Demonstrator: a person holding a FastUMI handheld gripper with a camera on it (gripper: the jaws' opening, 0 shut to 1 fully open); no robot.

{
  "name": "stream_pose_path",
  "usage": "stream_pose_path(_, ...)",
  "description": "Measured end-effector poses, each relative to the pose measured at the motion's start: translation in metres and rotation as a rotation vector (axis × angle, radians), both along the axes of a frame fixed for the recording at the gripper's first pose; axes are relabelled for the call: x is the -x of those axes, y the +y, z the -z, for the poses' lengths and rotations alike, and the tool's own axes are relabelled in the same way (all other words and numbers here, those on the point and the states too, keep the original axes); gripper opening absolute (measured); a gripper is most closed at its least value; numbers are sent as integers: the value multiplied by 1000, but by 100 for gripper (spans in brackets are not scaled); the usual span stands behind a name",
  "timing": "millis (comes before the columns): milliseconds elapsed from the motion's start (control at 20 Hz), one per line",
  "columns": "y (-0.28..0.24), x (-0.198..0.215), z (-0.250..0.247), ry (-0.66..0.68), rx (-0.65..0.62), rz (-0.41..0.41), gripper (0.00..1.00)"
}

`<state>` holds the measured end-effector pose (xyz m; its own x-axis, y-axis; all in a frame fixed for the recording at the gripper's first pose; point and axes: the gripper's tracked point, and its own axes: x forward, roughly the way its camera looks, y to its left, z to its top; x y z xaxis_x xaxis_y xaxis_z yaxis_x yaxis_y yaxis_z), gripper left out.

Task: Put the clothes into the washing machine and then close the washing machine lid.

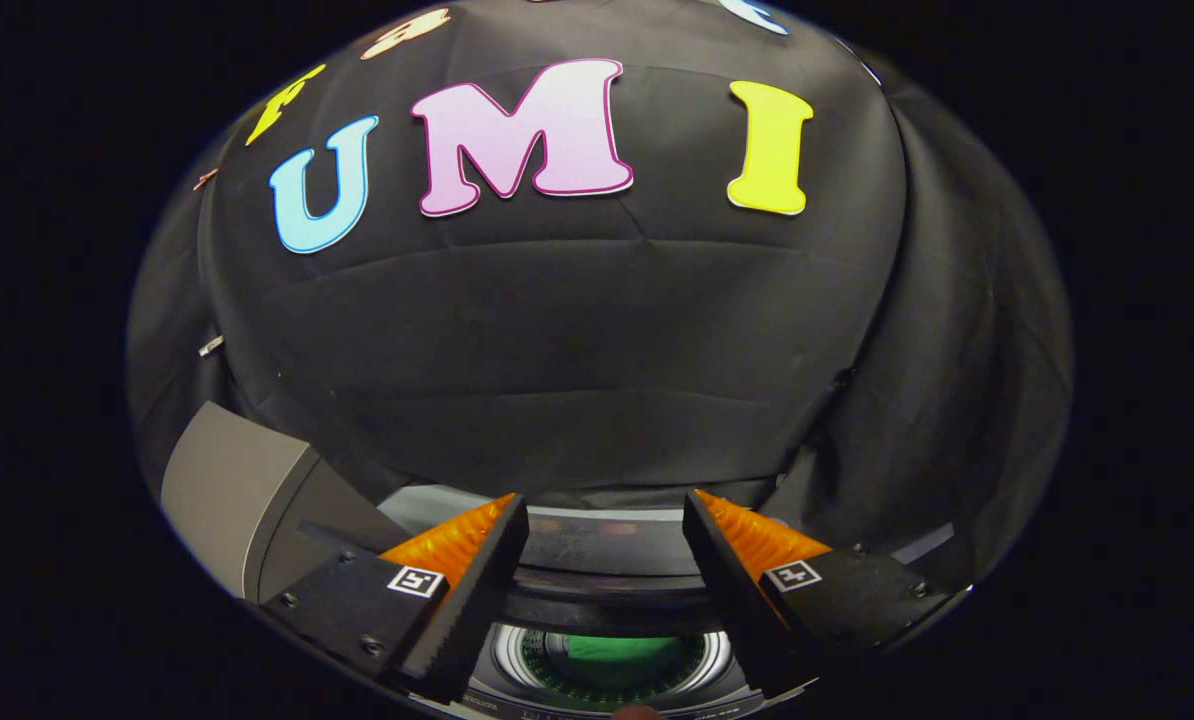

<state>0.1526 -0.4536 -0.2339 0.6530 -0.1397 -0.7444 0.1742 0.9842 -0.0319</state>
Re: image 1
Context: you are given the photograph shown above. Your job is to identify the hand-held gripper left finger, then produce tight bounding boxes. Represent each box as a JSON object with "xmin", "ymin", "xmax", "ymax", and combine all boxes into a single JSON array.
[{"xmin": 260, "ymin": 492, "xmax": 531, "ymax": 705}]

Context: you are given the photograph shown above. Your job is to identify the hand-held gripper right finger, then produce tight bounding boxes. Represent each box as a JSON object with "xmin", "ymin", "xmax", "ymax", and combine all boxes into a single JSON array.
[{"xmin": 682, "ymin": 489, "xmax": 950, "ymax": 699}]

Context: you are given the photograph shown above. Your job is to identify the green polo shirt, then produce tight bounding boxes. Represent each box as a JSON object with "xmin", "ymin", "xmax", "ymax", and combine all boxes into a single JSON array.
[{"xmin": 563, "ymin": 636, "xmax": 683, "ymax": 673}]

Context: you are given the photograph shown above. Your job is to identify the grey washing machine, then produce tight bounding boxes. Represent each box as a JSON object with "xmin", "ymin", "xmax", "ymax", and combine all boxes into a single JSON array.
[{"xmin": 452, "ymin": 520, "xmax": 958, "ymax": 720}]

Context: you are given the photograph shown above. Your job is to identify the black backdrop cloth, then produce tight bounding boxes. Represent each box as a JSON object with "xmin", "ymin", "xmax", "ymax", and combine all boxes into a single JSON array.
[{"xmin": 125, "ymin": 0, "xmax": 1073, "ymax": 601}]

